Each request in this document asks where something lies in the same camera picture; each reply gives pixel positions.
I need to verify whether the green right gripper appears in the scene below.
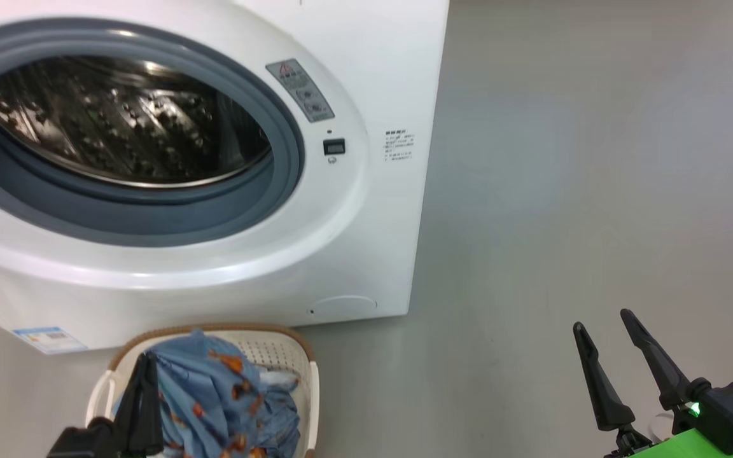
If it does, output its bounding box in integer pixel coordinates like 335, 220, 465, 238
572, 309, 733, 458

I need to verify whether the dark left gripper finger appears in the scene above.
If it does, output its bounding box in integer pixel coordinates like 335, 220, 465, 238
148, 352, 165, 455
114, 354, 151, 455

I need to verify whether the blue garment with orange prints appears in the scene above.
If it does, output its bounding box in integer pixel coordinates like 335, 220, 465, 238
112, 329, 302, 458

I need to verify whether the cream basket with brown rim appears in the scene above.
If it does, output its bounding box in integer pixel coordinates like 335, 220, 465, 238
85, 323, 321, 458

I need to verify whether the white front-load washing machine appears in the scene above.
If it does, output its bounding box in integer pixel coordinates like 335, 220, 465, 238
0, 0, 450, 352

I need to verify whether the blue energy label sticker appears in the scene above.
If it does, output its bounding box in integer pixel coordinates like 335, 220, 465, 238
13, 326, 87, 355

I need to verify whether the grey warning sticker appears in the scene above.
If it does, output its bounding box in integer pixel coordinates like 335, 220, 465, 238
265, 59, 335, 123

